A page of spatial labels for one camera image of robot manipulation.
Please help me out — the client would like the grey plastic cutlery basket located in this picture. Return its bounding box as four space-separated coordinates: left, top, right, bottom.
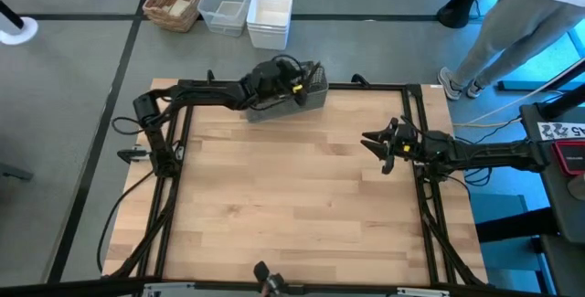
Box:
244 60 330 123

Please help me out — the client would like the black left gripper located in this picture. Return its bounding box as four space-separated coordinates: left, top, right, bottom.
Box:
244 58 310 107

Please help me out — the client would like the black floor cable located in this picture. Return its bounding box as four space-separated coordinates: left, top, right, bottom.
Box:
95 168 159 274

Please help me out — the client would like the blue-grey seat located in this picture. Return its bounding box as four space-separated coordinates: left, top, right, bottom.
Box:
469 193 545 273

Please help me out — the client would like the black cable bundle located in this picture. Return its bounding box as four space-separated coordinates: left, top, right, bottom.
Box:
461 166 495 187

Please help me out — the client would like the red and black device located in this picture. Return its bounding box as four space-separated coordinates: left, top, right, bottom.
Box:
550 140 585 177

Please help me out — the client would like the wicker basket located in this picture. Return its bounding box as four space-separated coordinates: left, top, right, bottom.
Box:
142 0 207 33

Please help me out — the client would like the beige card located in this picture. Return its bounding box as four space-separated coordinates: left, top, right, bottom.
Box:
167 0 191 17

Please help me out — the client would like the black rounded object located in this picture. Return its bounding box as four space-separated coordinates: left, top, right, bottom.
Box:
253 260 288 297

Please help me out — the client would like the white cable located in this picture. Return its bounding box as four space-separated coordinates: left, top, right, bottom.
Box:
452 76 585 128

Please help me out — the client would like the white plastic bin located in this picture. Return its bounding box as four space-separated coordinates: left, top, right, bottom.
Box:
246 0 294 51

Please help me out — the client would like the black bar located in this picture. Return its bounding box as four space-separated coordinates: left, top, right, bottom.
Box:
474 207 561 244

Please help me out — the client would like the black cable with yellow tag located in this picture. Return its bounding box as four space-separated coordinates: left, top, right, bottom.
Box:
271 53 306 96
399 113 431 153

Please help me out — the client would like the black table leg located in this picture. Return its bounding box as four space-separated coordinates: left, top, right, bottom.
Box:
496 57 585 93

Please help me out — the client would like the silver table knife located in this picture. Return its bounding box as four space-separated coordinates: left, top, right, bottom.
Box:
304 61 323 90

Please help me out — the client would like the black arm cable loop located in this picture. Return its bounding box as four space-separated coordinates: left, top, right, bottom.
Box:
111 115 146 136

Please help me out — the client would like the white round floor stand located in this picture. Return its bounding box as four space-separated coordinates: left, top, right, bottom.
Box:
0 0 40 46

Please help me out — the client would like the grey floor object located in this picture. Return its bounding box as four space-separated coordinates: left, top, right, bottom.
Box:
0 161 36 183

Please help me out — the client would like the black table clamp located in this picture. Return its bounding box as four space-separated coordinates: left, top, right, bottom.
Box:
117 147 151 164

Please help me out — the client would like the black side table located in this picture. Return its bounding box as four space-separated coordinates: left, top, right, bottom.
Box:
519 102 585 246

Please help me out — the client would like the white printed label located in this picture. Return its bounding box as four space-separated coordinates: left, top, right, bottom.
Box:
537 122 585 142

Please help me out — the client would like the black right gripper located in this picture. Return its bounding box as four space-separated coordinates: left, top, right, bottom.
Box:
360 117 452 175

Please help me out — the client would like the person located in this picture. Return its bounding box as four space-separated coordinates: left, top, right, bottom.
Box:
436 0 585 101

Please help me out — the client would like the grey round object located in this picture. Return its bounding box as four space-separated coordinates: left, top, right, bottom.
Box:
566 181 585 203

